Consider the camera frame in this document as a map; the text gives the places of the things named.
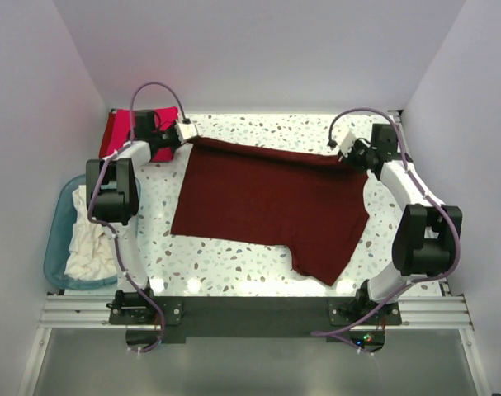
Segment aluminium frame rail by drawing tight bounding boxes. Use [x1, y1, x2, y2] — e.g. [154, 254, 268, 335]
[38, 295, 473, 330]

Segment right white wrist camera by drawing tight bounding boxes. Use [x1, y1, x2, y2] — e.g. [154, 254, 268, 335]
[328, 130, 357, 158]

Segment blue plastic basket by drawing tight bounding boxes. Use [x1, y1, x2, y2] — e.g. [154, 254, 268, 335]
[43, 175, 117, 290]

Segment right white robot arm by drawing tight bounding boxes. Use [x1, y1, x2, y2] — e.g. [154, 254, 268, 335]
[339, 124, 462, 324]

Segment crumpled white t-shirt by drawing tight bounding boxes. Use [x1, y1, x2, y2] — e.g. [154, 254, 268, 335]
[64, 184, 116, 281]

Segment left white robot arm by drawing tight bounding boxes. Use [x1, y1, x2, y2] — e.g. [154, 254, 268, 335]
[85, 106, 182, 293]

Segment dark red t-shirt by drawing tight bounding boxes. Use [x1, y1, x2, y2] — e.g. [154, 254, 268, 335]
[171, 138, 369, 286]

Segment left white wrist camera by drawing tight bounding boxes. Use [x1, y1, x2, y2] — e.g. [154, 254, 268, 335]
[176, 122, 200, 144]

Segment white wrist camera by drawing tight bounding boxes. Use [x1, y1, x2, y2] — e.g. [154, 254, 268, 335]
[328, 130, 357, 158]
[176, 122, 200, 144]

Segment folded pink red t-shirt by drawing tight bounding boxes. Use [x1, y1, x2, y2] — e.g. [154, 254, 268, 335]
[98, 106, 182, 163]

